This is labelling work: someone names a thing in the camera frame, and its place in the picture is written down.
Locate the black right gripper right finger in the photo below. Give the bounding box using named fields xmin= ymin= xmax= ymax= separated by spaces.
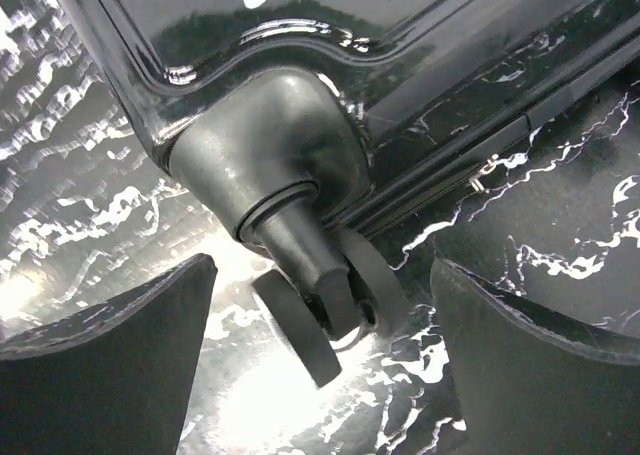
xmin=430 ymin=259 xmax=639 ymax=454

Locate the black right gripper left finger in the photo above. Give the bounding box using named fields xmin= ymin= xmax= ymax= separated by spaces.
xmin=1 ymin=254 xmax=217 ymax=454

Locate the space astronaut hard-shell suitcase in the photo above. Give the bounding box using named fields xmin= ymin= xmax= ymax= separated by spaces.
xmin=58 ymin=0 xmax=639 ymax=386

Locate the metal zipper pull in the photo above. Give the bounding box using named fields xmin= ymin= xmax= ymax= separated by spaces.
xmin=469 ymin=154 xmax=499 ymax=193

